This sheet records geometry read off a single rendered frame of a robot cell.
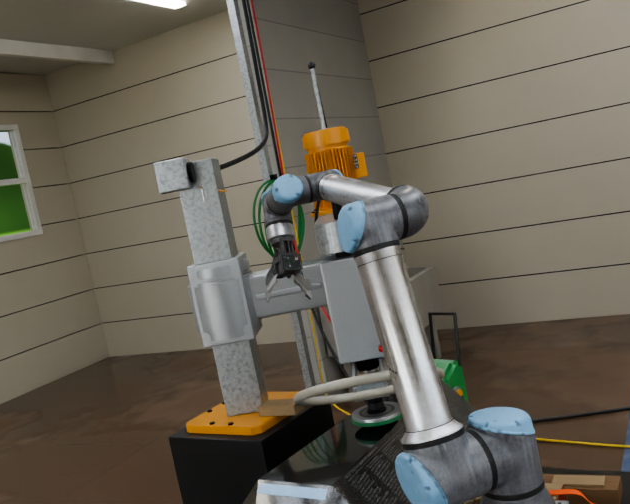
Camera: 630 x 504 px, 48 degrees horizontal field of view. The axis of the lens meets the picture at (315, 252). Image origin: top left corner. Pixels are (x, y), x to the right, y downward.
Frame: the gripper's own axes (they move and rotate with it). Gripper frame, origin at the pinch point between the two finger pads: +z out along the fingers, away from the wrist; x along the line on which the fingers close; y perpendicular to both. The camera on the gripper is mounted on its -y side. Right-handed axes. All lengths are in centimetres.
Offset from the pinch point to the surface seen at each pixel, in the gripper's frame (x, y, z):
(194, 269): 6, -118, -50
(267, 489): 4, -55, 55
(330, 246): 36, -33, -30
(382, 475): 44, -40, 58
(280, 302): 45, -111, -29
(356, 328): 46, -43, 1
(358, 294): 47, -37, -11
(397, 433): 63, -55, 43
